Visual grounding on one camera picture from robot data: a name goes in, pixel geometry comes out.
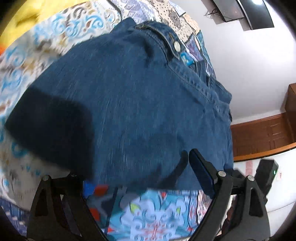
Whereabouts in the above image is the blue denim jacket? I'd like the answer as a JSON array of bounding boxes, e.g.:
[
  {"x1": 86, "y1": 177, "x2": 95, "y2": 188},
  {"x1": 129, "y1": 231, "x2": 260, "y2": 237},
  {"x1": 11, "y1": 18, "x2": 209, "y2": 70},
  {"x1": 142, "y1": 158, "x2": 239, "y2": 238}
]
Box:
[{"x1": 5, "y1": 18, "x2": 233, "y2": 190}]

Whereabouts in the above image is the brown wooden door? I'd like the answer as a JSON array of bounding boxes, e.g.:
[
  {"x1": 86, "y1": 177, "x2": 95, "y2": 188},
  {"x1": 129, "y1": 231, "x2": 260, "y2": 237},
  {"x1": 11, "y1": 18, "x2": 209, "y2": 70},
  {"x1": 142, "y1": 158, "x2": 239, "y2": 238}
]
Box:
[{"x1": 231, "y1": 83, "x2": 295, "y2": 162}]

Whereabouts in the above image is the blue patchwork bed cover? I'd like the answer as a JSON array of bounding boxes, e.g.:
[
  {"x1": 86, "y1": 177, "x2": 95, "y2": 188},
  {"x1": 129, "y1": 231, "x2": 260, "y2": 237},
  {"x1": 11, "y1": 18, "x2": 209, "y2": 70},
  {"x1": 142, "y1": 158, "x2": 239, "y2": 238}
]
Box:
[{"x1": 1, "y1": 1, "x2": 215, "y2": 236}]

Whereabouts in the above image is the black wall television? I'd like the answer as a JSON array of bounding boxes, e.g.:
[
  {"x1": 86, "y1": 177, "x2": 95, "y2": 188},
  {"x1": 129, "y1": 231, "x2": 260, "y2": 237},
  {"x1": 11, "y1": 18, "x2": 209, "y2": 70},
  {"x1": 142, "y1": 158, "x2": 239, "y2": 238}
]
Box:
[{"x1": 212, "y1": 0, "x2": 274, "y2": 30}]

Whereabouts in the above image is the yellow fluffy blanket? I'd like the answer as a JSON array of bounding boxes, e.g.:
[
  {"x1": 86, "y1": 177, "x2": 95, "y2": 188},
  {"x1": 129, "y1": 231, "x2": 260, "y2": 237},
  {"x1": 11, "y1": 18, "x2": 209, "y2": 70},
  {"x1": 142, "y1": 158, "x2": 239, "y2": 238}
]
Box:
[{"x1": 1, "y1": 0, "x2": 84, "y2": 49}]

